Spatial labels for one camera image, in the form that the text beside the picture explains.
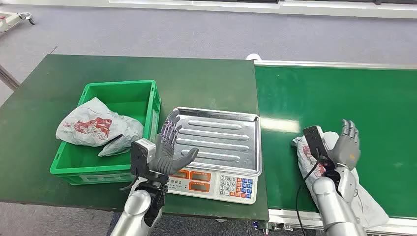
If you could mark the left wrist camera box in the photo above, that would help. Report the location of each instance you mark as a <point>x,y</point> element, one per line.
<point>140,153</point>

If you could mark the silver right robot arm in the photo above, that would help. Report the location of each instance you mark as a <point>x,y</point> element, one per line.
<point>335,208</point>

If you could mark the white trolley with wheel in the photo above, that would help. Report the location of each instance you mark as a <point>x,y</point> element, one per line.
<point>13,19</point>

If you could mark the green plastic crate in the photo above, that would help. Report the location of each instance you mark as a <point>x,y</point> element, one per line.
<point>104,169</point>

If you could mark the white round conveyor end cap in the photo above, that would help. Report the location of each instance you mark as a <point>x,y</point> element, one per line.
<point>253,57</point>

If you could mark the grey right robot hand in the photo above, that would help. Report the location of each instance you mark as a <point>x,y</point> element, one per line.
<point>347,151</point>

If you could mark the white electronic scale base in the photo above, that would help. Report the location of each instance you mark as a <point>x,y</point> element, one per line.
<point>208,187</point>

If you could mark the grey mailer package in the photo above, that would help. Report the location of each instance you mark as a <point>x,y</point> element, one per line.
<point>371,205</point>

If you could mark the grey mailer bag red print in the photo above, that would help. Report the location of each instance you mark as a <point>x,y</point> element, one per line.
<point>94,125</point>

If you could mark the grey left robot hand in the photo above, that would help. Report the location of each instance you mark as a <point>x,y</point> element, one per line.
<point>164,161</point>

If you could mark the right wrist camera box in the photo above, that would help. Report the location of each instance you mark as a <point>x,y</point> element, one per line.
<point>314,140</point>

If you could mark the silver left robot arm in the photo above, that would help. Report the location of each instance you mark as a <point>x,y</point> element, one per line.
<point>137,211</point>

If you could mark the grey metal frame bar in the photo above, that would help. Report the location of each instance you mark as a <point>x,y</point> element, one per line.
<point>8,78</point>

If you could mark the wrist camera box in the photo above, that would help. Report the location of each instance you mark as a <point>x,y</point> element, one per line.
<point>314,140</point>
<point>140,153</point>

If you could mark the green conveyor belt machine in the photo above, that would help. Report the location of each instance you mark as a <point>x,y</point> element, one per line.
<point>325,97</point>

